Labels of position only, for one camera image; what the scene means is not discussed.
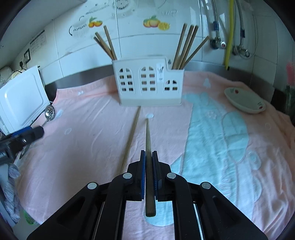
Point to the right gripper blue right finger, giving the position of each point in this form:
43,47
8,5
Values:
200,211

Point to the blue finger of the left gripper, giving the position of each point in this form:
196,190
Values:
23,130
30,136

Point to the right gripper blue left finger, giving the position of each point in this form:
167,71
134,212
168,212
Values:
97,210

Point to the wooden chopstick four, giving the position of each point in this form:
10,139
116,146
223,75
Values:
150,209

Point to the wooden chopstick five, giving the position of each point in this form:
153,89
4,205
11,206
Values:
129,142

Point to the wooden chopstick one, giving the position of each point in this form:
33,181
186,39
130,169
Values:
105,49

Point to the wooden chopstick three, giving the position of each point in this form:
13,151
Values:
101,39

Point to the wooden chopstick nine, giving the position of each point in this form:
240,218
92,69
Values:
187,50

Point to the wooden chopstick six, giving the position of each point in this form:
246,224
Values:
196,51

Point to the wooden chopstick ten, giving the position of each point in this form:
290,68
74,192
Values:
182,51

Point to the wooden chopstick eight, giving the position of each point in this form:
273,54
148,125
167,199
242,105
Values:
179,46

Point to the wooden chopstick seven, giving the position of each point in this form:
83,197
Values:
114,56

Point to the metal slotted ladle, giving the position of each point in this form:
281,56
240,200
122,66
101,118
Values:
49,114

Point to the pink towel with blue print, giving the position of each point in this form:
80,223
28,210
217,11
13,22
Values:
249,158

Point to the white ceramic dish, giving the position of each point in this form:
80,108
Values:
245,100

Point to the white plastic utensil holder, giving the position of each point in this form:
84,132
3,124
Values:
147,82

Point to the pink bottle brush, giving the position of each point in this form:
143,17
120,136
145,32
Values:
290,74

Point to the chrome water valve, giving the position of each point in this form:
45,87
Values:
240,51

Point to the red water valve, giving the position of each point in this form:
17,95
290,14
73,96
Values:
216,43

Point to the wall power socket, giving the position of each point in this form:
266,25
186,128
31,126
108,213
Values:
27,57

